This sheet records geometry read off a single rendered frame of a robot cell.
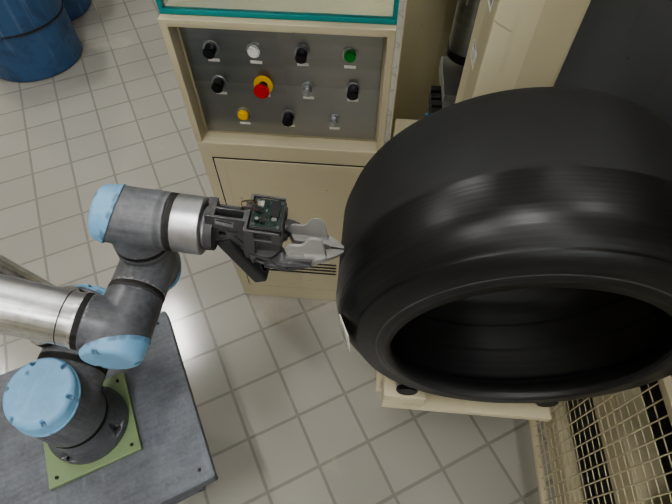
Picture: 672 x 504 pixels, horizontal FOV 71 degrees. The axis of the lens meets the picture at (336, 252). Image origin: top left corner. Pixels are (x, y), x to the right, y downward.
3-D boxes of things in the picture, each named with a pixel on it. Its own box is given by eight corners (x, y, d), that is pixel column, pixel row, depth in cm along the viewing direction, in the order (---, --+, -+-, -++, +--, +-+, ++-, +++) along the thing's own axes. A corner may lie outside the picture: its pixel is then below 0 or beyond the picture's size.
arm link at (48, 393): (26, 444, 108) (-20, 425, 93) (58, 371, 117) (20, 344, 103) (92, 451, 108) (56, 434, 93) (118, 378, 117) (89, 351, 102)
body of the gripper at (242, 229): (283, 237, 67) (197, 226, 66) (282, 270, 74) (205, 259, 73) (291, 197, 71) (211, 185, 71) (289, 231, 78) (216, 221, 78)
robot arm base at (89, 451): (64, 481, 113) (43, 475, 105) (40, 414, 121) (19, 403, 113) (140, 434, 119) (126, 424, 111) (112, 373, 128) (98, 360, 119)
